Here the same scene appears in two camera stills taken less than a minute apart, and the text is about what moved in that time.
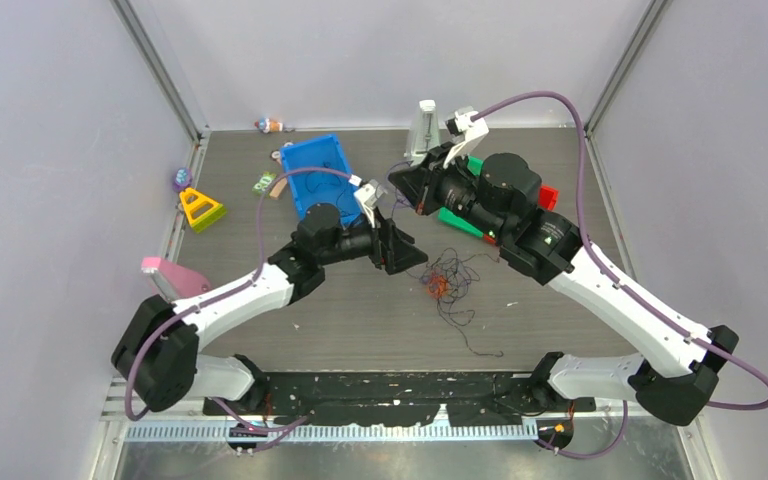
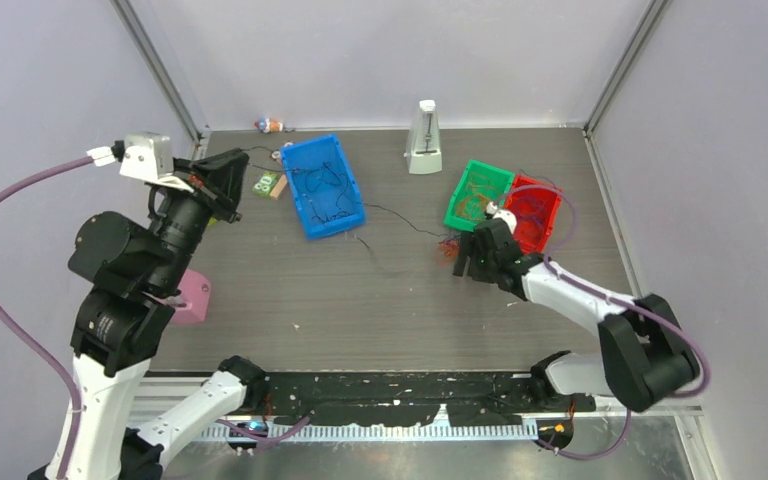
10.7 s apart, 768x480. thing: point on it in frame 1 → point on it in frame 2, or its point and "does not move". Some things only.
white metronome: (425, 132) does not move
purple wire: (438, 279) → (573, 216)
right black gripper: (418, 184) → (470, 246)
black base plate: (401, 399) does not move
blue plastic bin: (312, 188) does not move
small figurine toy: (269, 126) does not move
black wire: (451, 276) → (323, 188)
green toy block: (261, 186) does not move
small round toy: (276, 154) does not move
